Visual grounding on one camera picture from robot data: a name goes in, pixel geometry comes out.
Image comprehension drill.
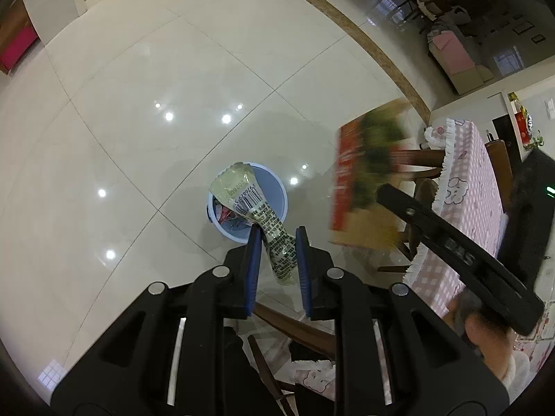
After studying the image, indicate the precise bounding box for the pink box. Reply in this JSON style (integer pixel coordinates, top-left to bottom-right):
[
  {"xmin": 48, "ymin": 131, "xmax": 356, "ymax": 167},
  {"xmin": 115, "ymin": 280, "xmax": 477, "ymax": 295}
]
[{"xmin": 0, "ymin": 26, "xmax": 40, "ymax": 74}]

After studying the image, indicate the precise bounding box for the red wrapper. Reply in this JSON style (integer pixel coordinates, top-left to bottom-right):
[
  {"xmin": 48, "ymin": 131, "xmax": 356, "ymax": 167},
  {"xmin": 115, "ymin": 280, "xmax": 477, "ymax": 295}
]
[{"xmin": 214, "ymin": 203, "xmax": 237, "ymax": 227}]

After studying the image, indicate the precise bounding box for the red green carton box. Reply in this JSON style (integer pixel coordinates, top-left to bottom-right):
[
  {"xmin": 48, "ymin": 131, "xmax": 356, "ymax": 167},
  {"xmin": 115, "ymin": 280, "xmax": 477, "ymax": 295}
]
[{"xmin": 327, "ymin": 99, "xmax": 419, "ymax": 250}]

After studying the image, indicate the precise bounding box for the pink checked tablecloth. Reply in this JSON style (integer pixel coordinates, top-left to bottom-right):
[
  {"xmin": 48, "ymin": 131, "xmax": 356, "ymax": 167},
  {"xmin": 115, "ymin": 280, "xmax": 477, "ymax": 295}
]
[{"xmin": 401, "ymin": 118, "xmax": 555, "ymax": 399}]

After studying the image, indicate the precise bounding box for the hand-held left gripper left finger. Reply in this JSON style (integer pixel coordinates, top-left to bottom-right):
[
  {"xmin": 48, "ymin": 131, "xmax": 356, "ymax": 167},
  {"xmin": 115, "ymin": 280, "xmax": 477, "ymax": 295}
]
[{"xmin": 51, "ymin": 224, "xmax": 264, "ymax": 416}]

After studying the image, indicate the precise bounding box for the wooden cabinet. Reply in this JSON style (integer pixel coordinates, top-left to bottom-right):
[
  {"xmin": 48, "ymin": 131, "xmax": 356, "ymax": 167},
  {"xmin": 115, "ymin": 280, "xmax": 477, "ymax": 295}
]
[{"xmin": 0, "ymin": 0, "xmax": 32, "ymax": 53}]

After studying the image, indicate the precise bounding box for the red snack bag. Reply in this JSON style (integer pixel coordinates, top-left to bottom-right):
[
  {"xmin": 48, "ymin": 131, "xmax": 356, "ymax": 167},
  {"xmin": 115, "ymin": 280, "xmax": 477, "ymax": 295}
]
[{"xmin": 514, "ymin": 112, "xmax": 539, "ymax": 145}]

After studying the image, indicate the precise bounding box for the pink chair cushion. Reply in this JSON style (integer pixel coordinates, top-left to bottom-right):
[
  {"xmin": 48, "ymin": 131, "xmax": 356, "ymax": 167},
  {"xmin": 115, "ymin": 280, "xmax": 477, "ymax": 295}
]
[{"xmin": 294, "ymin": 355, "xmax": 339, "ymax": 402}]

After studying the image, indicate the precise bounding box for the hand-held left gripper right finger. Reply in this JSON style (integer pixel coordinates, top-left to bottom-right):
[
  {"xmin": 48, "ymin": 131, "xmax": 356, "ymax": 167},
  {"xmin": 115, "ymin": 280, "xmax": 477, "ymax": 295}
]
[{"xmin": 295, "ymin": 225, "xmax": 511, "ymax": 416}]

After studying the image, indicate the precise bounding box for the beige sofa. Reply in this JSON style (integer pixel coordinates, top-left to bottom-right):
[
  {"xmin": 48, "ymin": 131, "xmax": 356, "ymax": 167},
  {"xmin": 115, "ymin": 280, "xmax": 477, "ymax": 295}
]
[{"xmin": 427, "ymin": 30, "xmax": 496, "ymax": 96}]

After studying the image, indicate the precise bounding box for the blue plastic bin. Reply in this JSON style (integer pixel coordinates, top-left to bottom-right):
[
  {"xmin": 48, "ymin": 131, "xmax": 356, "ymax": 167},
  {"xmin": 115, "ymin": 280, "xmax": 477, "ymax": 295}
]
[{"xmin": 205, "ymin": 162, "xmax": 289, "ymax": 243}]

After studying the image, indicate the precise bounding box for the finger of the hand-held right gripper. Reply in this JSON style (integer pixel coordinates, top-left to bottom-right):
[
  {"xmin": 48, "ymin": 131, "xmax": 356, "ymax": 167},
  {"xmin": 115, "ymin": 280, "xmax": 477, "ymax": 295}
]
[{"xmin": 376, "ymin": 183, "xmax": 437, "ymax": 237}]

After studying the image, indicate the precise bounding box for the clear printed snack packet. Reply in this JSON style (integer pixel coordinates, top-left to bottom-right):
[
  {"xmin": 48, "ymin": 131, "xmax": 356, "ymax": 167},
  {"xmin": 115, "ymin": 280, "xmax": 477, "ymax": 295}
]
[{"xmin": 209, "ymin": 162, "xmax": 300, "ymax": 287}]

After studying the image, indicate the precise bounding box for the wooden table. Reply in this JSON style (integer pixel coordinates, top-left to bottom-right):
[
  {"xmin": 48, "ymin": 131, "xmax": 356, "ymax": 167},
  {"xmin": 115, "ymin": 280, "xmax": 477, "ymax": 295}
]
[{"xmin": 403, "ymin": 149, "xmax": 446, "ymax": 170}]

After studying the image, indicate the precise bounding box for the person's right forearm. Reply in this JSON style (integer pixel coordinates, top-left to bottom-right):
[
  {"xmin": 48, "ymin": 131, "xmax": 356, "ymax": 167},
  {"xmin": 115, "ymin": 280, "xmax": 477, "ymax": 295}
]
[{"xmin": 498, "ymin": 349, "xmax": 534, "ymax": 405}]

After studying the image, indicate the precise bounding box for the person's right hand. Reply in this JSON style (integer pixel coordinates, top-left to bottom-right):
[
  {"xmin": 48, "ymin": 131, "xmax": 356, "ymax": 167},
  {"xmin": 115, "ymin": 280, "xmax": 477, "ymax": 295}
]
[{"xmin": 450, "ymin": 294, "xmax": 515, "ymax": 381}]

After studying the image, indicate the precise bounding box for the wooden chair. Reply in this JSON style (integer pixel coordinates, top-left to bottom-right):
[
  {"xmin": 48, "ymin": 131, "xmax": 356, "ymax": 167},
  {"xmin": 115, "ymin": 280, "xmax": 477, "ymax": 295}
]
[
  {"xmin": 247, "ymin": 302, "xmax": 339, "ymax": 416},
  {"xmin": 485, "ymin": 130, "xmax": 516, "ymax": 213},
  {"xmin": 376, "ymin": 177, "xmax": 439, "ymax": 274}
]

